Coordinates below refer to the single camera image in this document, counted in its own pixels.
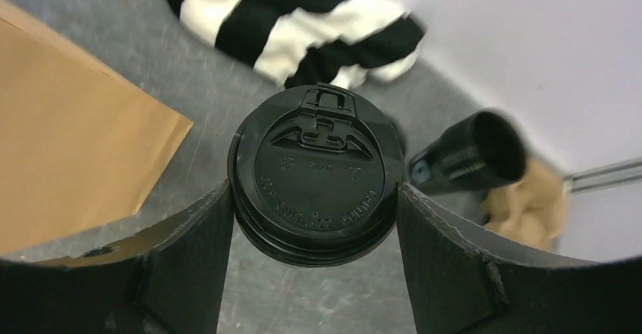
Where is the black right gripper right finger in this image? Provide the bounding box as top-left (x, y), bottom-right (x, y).
top-left (397, 183), bottom-right (641, 333)

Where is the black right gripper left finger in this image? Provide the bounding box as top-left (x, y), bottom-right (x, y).
top-left (1, 183), bottom-right (233, 333)

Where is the brown paper bag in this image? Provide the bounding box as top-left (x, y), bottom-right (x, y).
top-left (1, 0), bottom-right (192, 254)

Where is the black plastic cup lid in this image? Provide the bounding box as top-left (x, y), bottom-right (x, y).
top-left (227, 83), bottom-right (406, 267)

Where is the brown cardboard cup carrier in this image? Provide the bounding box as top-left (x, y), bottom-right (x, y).
top-left (481, 158), bottom-right (568, 252)

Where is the stack of black cups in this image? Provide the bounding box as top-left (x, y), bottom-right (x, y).
top-left (408, 110), bottom-right (528, 195)

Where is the black white striped towel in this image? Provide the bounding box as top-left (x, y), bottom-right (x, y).
top-left (166, 0), bottom-right (425, 89)

